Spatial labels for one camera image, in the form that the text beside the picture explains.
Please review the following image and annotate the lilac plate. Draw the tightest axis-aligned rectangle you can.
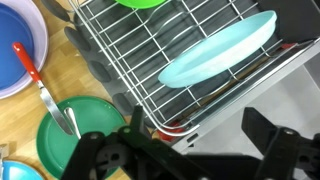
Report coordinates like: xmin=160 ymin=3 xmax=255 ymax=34
xmin=0 ymin=0 xmax=49 ymax=100

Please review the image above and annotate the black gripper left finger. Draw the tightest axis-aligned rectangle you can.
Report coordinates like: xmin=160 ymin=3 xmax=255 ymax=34
xmin=61 ymin=105 xmax=214 ymax=180

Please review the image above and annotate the dark green plate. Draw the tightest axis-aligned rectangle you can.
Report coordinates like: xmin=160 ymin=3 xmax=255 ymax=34
xmin=35 ymin=95 xmax=129 ymax=180

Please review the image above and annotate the red handled knife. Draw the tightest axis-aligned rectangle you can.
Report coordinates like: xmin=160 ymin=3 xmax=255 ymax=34
xmin=12 ymin=42 xmax=74 ymax=136

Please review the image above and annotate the aqua plastic plate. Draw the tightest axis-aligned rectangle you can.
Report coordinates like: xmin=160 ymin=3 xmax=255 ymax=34
xmin=157 ymin=9 xmax=278 ymax=89

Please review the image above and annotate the grey dish drainer tray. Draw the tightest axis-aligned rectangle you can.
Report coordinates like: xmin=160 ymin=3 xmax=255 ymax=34
xmin=39 ymin=0 xmax=320 ymax=148

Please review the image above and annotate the metal wire rack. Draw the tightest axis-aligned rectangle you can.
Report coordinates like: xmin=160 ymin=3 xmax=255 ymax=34
xmin=68 ymin=0 xmax=320 ymax=138

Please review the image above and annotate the grey plastic bin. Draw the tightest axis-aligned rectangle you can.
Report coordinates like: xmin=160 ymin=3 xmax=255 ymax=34
xmin=181 ymin=39 xmax=320 ymax=180

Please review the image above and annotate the slim metal spoon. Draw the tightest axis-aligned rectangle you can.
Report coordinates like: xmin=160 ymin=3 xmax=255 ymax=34
xmin=63 ymin=106 xmax=83 ymax=140

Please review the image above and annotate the dark blue plate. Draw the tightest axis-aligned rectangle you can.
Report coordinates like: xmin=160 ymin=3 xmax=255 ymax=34
xmin=0 ymin=3 xmax=35 ymax=91

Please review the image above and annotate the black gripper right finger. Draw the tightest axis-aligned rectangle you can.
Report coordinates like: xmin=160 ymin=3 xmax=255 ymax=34
xmin=241 ymin=106 xmax=320 ymax=180

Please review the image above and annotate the light blue plate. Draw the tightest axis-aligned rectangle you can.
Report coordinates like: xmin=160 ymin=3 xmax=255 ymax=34
xmin=0 ymin=159 xmax=44 ymax=180

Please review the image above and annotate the green plastic bowl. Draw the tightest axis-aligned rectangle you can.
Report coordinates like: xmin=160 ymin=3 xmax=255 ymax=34
xmin=114 ymin=0 xmax=168 ymax=10

